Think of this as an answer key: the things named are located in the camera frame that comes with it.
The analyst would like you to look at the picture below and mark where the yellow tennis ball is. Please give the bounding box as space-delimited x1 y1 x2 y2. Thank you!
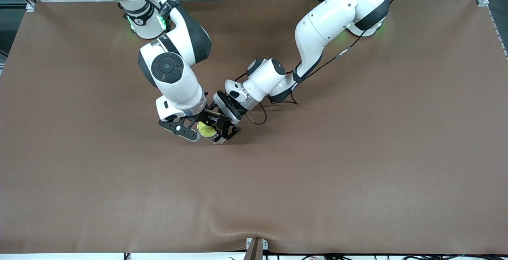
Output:
198 121 217 138

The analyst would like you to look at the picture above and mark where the silver tennis ball can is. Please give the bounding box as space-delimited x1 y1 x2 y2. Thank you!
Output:
197 122 227 146

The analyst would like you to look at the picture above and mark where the brown table mat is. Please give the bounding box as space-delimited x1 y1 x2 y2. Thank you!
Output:
0 0 508 254

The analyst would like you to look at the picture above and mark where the grey metal mount bracket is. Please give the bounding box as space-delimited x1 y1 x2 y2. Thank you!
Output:
244 237 269 260

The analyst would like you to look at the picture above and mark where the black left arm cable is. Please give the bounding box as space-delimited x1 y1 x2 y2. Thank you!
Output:
234 0 411 127

